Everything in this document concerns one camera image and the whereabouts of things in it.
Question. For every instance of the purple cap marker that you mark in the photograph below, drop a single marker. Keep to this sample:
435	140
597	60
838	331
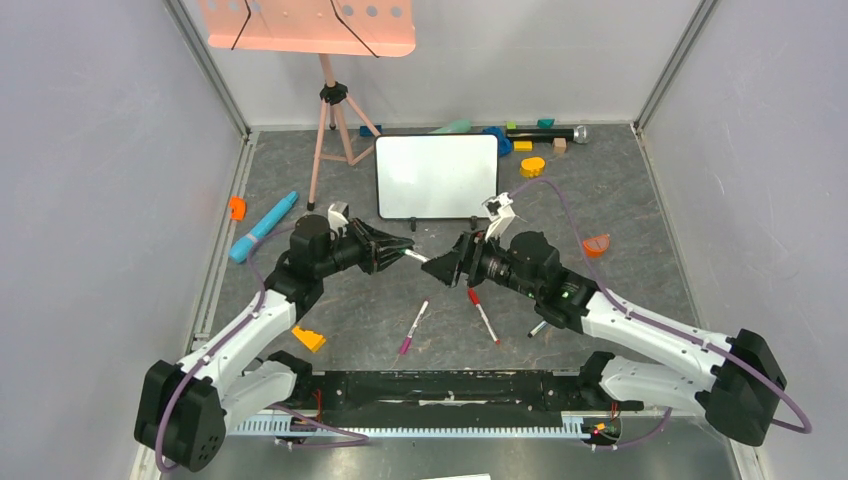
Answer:
410	334

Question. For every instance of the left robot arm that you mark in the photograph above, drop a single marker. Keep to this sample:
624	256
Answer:
188	407

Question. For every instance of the green marker without cap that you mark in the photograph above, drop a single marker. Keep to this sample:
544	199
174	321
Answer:
416	255

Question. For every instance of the red cap marker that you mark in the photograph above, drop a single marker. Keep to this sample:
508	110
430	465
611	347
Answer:
474	298

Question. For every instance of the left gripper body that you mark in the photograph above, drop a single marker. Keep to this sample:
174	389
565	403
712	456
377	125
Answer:
354	248

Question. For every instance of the tan wooden cube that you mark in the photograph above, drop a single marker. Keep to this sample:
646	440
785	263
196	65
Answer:
559	145

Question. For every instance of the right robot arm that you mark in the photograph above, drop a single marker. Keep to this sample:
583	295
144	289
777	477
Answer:
733	381

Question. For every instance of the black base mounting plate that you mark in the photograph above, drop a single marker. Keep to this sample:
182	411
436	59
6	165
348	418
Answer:
450	398

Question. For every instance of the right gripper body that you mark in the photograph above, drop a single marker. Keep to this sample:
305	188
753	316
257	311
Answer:
470	259

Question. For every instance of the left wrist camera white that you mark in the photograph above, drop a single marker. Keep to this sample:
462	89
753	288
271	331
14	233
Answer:
338	216

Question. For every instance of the orange block left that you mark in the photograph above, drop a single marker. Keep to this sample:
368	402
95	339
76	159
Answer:
238	208

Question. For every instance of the yellow rectangular block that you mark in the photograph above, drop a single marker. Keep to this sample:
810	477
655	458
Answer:
522	146

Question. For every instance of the black cap marker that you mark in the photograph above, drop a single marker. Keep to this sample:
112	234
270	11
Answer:
537	329

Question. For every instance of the black microphone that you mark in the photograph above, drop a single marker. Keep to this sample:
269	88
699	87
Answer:
577	134

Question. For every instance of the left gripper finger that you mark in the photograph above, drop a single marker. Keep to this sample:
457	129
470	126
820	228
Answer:
378	240
382	260

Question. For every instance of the yellow round block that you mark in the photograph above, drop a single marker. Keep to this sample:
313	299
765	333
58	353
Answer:
532	167

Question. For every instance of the metal whiteboard stand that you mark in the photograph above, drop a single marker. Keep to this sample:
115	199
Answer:
421	224

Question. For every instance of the blue toy piece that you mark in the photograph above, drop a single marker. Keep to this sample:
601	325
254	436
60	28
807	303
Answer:
504	144

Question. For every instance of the orange stepped wedge block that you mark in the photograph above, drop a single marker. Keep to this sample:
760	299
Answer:
311	340

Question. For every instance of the dark blue block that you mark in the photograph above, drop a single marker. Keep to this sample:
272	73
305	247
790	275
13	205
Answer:
365	131

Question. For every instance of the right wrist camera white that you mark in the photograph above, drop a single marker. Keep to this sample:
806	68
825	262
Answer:
500	214

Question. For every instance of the teal bottle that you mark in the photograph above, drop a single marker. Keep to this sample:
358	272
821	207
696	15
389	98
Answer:
455	127

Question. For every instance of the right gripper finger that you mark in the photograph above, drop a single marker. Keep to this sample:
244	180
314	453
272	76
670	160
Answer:
462	248
447	270

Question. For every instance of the white whiteboard black frame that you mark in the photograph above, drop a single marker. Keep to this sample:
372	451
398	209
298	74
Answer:
435	176

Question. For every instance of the pink music stand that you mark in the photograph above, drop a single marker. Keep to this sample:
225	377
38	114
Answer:
373	29

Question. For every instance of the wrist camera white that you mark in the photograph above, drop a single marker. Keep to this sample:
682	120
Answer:
500	214
338	216

